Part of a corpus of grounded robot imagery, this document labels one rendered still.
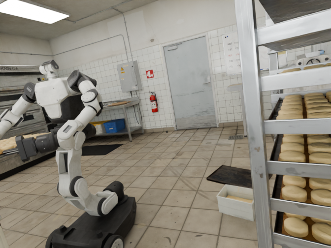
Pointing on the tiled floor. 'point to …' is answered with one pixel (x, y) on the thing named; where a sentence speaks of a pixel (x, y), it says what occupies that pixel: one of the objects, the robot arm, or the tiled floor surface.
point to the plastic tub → (237, 201)
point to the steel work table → (125, 117)
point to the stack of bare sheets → (232, 176)
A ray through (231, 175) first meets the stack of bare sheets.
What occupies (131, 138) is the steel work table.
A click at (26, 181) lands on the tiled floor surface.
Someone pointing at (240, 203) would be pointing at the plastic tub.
